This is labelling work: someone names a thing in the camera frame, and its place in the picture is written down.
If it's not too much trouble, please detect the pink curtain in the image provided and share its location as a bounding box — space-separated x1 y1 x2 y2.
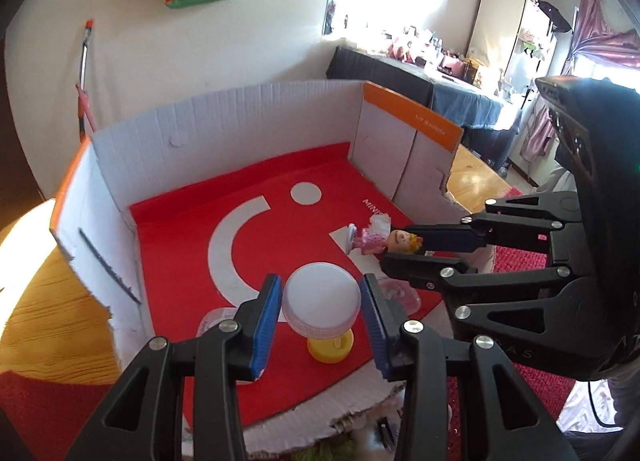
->
517 0 640 162

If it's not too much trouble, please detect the orange cardboard box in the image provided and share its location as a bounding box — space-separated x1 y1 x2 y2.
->
48 78 496 452

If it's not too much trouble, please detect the white screw lid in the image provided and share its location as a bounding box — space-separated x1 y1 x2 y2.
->
282 262 362 340

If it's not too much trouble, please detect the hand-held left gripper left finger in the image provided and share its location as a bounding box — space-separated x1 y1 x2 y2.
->
65 274 283 461

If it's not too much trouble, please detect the small doll figurine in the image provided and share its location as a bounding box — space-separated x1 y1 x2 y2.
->
330 214 426 258

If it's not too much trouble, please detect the clear plastic small box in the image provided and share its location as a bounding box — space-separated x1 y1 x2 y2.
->
380 276 421 316

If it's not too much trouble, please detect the mop with orange tip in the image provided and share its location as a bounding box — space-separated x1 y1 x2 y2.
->
75 20 98 142

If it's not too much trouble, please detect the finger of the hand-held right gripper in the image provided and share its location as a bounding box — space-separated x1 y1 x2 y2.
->
404 192 583 254
381 253 576 337

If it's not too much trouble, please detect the table with dark blue cloth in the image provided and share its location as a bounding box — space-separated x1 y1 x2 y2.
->
326 45 523 172

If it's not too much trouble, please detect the red knitted mat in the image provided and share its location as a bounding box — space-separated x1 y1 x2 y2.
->
0 243 593 461

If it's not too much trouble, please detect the yellow round jar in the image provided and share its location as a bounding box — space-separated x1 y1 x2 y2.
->
306 328 355 364

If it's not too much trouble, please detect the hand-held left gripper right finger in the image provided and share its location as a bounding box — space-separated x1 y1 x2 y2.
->
357 272 581 461

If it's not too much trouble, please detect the white wardrobe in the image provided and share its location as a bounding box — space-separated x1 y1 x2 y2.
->
467 0 558 92

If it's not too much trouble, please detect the clutter of bottles and boxes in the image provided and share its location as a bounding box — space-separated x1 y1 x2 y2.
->
385 24 506 92

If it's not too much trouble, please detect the black bag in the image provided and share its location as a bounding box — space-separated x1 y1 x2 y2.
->
537 0 573 34

